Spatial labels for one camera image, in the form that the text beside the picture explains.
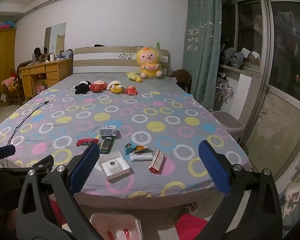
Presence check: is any brown slipper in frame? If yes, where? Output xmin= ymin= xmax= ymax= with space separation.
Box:
xmin=175 ymin=201 xmax=199 ymax=214

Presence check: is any pile of grey clothes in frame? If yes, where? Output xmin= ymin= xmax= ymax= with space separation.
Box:
xmin=220 ymin=47 xmax=260 ymax=69

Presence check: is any dark green box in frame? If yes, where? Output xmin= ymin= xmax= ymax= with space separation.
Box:
xmin=100 ymin=136 xmax=115 ymax=154

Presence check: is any white plastic bag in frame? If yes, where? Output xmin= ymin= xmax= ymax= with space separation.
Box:
xmin=89 ymin=212 xmax=143 ymax=240

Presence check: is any pink and blue bundle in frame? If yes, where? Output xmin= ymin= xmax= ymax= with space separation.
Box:
xmin=0 ymin=20 xmax=17 ymax=30

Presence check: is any wall mirror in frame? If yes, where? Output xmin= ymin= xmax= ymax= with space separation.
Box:
xmin=44 ymin=22 xmax=67 ymax=55

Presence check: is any bed with circle-print sheet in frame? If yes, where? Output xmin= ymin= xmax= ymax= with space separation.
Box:
xmin=0 ymin=46 xmax=249 ymax=209

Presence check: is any black cable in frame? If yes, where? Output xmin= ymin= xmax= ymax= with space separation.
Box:
xmin=6 ymin=101 xmax=53 ymax=147

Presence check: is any red and white box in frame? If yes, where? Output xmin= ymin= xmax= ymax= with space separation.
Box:
xmin=148 ymin=150 xmax=167 ymax=175

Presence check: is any yellow wardrobe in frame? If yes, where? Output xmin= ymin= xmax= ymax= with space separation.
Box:
xmin=0 ymin=28 xmax=17 ymax=90

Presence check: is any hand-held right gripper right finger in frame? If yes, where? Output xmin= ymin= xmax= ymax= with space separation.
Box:
xmin=198 ymin=140 xmax=283 ymax=240

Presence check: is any grey trash bin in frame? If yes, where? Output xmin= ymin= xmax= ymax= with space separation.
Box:
xmin=210 ymin=111 xmax=245 ymax=143

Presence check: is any white and blue box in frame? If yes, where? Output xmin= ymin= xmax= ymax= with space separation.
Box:
xmin=99 ymin=125 xmax=117 ymax=137

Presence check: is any yellow and white plush toy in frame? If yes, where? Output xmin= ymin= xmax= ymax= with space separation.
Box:
xmin=107 ymin=80 xmax=124 ymax=94

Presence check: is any window frame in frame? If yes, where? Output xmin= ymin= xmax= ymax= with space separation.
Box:
xmin=220 ymin=0 xmax=300 ymax=98

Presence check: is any large yellow plush toy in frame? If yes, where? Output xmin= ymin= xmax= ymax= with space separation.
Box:
xmin=136 ymin=47 xmax=163 ymax=79

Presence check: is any patterned grey cloth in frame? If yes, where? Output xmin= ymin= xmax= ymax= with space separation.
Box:
xmin=275 ymin=152 xmax=300 ymax=235

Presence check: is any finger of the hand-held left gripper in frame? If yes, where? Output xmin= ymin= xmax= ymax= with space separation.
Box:
xmin=0 ymin=144 xmax=16 ymax=160
xmin=0 ymin=154 xmax=55 ymax=178

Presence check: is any small red plush toy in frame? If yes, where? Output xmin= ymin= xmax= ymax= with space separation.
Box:
xmin=125 ymin=85 xmax=140 ymax=96

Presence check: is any red snack wrapper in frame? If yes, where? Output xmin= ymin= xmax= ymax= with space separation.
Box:
xmin=76 ymin=138 xmax=100 ymax=147

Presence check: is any green curtain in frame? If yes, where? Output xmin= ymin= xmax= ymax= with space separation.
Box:
xmin=182 ymin=0 xmax=223 ymax=112

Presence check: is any yellow duck plush toy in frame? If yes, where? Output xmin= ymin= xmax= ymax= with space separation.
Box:
xmin=126 ymin=72 xmax=143 ymax=83

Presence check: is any wooden chair with clothes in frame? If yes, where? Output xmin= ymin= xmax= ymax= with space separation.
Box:
xmin=1 ymin=62 xmax=25 ymax=105

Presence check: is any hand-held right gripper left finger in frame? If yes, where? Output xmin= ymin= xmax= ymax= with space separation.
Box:
xmin=16 ymin=142 xmax=108 ymax=240

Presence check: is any white open box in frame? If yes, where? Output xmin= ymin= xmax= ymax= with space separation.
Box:
xmin=98 ymin=151 xmax=135 ymax=180

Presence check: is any black and white plush toy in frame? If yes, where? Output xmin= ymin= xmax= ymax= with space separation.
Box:
xmin=73 ymin=81 xmax=92 ymax=95

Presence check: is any brown chair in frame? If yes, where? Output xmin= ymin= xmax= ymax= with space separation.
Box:
xmin=170 ymin=69 xmax=192 ymax=93

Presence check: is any wooden desk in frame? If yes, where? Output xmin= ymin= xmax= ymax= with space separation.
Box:
xmin=20 ymin=57 xmax=74 ymax=100

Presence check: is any white snack packet orange print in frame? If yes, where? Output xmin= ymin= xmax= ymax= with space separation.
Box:
xmin=132 ymin=144 xmax=150 ymax=153

